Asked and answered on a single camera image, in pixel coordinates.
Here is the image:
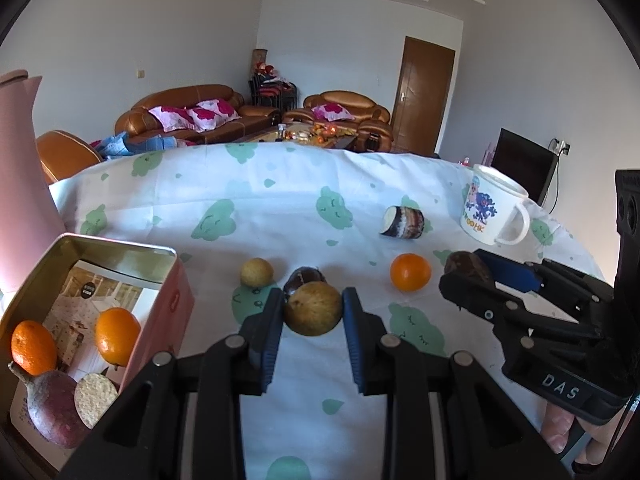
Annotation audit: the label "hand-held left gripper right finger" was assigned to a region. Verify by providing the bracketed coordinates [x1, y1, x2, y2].
[342, 287, 571, 480]

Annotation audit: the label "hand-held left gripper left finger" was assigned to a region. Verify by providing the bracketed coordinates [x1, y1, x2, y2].
[60, 287, 286, 480]

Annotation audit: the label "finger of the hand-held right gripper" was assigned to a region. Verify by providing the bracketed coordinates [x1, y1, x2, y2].
[439, 271, 602, 342]
[477, 249, 617, 312]

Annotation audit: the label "dark brown round fruit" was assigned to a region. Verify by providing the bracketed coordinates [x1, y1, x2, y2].
[283, 267, 328, 293]
[445, 251, 493, 286]

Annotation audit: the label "small tan round fruit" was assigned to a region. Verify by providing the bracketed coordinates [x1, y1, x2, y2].
[284, 281, 344, 337]
[240, 258, 274, 288]

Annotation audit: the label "oblong orange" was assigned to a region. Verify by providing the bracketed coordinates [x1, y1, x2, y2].
[390, 253, 432, 293]

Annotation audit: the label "pink tin box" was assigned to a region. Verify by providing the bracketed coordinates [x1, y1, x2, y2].
[0, 233, 196, 461]

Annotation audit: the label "round orange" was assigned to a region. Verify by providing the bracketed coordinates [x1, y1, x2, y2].
[95, 307, 142, 367]
[11, 320, 58, 377]

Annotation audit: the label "purple sweet potato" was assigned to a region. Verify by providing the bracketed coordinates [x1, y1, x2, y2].
[7, 361, 121, 450]

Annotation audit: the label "person's right hand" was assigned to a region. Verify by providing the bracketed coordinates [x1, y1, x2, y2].
[542, 400, 622, 476]

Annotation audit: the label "white mug with blue print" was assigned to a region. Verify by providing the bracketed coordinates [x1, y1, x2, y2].
[459, 164, 531, 246]

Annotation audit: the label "black television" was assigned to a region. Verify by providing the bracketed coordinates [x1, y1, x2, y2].
[492, 128, 558, 208]

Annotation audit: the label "white cloud-print tablecloth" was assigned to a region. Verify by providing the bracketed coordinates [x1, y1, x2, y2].
[47, 141, 616, 480]

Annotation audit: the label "printed paper leaflet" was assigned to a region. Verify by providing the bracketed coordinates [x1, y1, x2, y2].
[42, 259, 163, 386]

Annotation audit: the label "brown wooden door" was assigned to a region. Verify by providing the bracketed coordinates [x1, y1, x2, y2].
[390, 36, 456, 157]

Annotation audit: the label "wooden coffee table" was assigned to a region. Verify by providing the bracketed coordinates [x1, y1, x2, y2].
[235, 122, 358, 151]

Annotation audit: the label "brown leather armchair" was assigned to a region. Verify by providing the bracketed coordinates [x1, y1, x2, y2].
[287, 91, 392, 151]

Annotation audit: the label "assorted coffee table snacks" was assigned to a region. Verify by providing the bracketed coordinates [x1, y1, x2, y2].
[272, 122, 356, 143]

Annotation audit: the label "long brown leather sofa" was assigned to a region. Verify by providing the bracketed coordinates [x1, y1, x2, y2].
[115, 85, 282, 147]

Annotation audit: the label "pink floral pillow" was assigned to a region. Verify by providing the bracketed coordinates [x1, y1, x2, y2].
[311, 103, 353, 122]
[187, 100, 241, 123]
[148, 105, 198, 133]

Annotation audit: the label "blue plaid cloth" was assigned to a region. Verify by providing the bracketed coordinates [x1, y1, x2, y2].
[90, 132, 181, 160]

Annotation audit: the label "stack of dark chairs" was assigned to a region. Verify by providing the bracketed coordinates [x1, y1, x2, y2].
[249, 72, 298, 108]

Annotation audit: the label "orange-brown leather seat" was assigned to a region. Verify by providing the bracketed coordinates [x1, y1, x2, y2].
[36, 130, 103, 185]

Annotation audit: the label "pink electric kettle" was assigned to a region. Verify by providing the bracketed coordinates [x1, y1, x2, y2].
[0, 70, 66, 293]

